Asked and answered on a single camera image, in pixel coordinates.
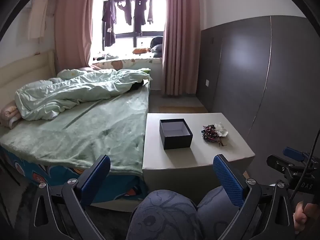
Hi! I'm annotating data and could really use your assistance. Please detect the person's leg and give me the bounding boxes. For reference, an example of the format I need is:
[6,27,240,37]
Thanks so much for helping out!
[126,189,203,240]
[196,186,244,240]

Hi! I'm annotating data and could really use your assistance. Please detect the black cable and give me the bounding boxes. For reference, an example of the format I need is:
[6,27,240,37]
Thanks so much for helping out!
[289,129,320,202]

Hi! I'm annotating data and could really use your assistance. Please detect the cream headboard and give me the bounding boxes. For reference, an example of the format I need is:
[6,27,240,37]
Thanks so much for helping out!
[0,50,57,100]

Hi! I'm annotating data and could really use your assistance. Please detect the person's left leg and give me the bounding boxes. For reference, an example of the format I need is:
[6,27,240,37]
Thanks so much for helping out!
[126,189,203,240]

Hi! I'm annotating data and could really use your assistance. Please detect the person's right hand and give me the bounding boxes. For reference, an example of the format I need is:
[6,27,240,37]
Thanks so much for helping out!
[293,200,320,235]

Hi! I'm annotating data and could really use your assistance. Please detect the white flower ornament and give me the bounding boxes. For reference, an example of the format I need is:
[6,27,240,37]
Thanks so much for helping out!
[214,122,237,137]

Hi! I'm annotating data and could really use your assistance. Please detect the pink curtain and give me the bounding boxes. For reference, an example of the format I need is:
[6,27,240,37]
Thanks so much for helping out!
[162,0,202,98]
[54,0,97,72]

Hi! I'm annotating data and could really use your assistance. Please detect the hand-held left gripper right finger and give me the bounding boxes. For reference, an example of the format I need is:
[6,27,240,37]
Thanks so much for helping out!
[212,154,295,240]

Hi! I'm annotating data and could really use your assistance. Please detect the bed with green sheet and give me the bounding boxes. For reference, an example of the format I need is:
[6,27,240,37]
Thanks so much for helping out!
[0,84,150,180]

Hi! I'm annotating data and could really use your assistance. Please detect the hanging dark top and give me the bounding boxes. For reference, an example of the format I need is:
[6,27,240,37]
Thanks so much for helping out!
[122,0,133,26]

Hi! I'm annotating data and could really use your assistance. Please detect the dark beaded bracelet bundle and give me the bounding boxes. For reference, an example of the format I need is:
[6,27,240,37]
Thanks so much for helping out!
[201,124,228,147]

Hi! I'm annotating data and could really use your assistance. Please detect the dark blue box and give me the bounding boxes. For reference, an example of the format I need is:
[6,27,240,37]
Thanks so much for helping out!
[159,118,193,150]

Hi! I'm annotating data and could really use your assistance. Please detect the grey wardrobe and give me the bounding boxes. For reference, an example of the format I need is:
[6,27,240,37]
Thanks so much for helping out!
[200,15,320,180]

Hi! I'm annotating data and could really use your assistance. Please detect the white side table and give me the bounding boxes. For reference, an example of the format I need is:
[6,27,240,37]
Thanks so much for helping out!
[142,112,255,203]

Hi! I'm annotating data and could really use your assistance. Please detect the cream cloth cover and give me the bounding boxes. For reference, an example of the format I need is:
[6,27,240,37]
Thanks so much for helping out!
[26,0,49,40]

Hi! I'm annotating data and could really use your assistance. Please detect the dark cushions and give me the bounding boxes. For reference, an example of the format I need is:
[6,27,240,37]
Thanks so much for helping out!
[150,36,164,58]

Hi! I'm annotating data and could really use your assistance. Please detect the person's right leg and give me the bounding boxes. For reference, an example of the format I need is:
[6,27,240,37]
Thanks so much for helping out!
[196,186,244,240]

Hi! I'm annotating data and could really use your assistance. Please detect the hanging dark t-shirt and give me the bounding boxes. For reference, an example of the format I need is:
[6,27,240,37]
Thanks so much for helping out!
[134,0,148,34]

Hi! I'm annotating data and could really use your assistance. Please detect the patterned window seat cushion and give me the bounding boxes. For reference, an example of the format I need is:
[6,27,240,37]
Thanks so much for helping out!
[92,58,163,71]

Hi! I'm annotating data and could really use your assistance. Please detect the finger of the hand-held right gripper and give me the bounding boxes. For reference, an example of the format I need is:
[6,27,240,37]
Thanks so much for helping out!
[282,147,315,163]
[267,154,297,178]

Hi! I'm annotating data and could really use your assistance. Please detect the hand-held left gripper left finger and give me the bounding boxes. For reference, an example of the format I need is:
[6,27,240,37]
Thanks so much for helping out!
[29,154,112,240]

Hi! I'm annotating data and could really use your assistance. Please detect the window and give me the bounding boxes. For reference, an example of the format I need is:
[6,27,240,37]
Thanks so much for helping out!
[91,0,167,61]

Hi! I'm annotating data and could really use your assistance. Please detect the pink pillow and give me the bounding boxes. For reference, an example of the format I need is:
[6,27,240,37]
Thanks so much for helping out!
[0,100,22,129]

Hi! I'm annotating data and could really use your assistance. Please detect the pale green duvet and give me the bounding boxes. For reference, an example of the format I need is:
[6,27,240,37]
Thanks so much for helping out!
[15,69,152,120]

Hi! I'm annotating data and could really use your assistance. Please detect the hanging narrow dark garment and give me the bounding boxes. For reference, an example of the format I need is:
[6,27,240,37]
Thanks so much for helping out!
[147,0,154,25]

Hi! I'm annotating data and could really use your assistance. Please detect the bed with cartoon print mattress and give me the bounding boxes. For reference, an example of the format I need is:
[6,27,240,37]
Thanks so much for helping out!
[0,50,153,205]

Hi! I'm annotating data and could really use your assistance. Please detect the hanging dark long shirt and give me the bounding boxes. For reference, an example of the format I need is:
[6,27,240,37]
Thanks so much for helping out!
[101,0,117,47]

